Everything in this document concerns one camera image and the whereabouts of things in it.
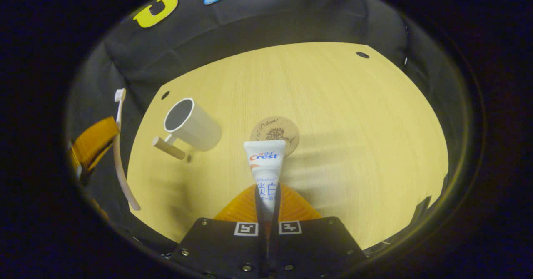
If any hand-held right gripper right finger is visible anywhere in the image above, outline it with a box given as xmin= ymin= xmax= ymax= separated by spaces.
xmin=269 ymin=183 xmax=367 ymax=279

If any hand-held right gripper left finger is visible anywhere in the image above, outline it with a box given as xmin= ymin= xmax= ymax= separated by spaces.
xmin=173 ymin=183 xmax=269 ymax=279

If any white toothbrush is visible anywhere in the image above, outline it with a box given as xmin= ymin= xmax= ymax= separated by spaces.
xmin=113 ymin=88 xmax=141 ymax=211

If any white toothpaste tube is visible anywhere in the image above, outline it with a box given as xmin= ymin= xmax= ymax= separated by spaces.
xmin=244 ymin=139 xmax=287 ymax=223

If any white cup with wooden handle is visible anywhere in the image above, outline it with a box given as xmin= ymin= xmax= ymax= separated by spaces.
xmin=152 ymin=98 xmax=222 ymax=163

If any round cork coaster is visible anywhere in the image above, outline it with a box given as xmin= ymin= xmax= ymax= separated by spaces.
xmin=250 ymin=116 xmax=300 ymax=157

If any wooden desktop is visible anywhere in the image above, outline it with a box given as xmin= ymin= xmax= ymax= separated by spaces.
xmin=127 ymin=42 xmax=449 ymax=250

